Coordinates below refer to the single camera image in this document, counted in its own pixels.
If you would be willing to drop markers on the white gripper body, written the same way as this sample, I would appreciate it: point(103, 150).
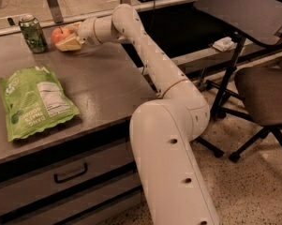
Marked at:
point(88, 32)

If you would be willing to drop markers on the red apple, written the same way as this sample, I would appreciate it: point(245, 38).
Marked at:
point(59, 34)

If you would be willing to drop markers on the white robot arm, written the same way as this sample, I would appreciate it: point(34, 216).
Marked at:
point(160, 130)

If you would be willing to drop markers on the green soda can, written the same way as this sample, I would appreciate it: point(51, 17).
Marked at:
point(33, 34)

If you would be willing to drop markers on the green snack bag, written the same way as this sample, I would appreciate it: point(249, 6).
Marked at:
point(34, 100)

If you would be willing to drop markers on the grey drawer cabinet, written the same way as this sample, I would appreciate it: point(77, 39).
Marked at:
point(106, 87)

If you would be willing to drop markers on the small white box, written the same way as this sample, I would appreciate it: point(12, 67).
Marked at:
point(224, 44)

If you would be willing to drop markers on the black laptop stand table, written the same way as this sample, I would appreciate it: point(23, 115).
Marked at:
point(257, 20)

